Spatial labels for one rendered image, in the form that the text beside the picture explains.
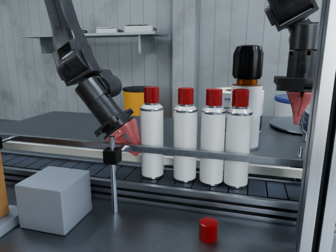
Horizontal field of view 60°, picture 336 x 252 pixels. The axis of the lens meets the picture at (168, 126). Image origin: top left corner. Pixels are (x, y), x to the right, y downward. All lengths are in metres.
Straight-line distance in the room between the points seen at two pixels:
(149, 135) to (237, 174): 0.20
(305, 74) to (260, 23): 3.29
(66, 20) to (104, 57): 3.87
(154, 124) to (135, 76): 3.74
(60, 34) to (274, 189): 0.57
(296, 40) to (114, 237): 0.51
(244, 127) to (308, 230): 0.21
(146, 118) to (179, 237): 0.25
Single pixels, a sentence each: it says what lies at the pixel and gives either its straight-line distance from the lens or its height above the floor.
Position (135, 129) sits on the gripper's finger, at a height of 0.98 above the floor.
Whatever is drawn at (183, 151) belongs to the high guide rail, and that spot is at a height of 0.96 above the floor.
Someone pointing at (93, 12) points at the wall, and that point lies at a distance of 4.71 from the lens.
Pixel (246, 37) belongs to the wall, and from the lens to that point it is 3.91.
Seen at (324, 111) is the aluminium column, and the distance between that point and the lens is 0.45.
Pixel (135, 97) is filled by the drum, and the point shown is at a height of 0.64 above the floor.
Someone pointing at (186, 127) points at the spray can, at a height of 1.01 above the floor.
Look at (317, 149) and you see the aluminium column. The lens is 0.46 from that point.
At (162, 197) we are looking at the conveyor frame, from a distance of 0.64.
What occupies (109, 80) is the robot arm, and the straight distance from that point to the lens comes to 0.73.
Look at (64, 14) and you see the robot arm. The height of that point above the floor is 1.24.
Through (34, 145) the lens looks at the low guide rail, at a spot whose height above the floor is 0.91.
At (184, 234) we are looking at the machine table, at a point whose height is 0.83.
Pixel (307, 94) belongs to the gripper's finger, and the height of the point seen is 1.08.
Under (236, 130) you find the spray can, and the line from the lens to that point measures 0.59.
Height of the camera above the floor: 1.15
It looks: 14 degrees down
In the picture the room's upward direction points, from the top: straight up
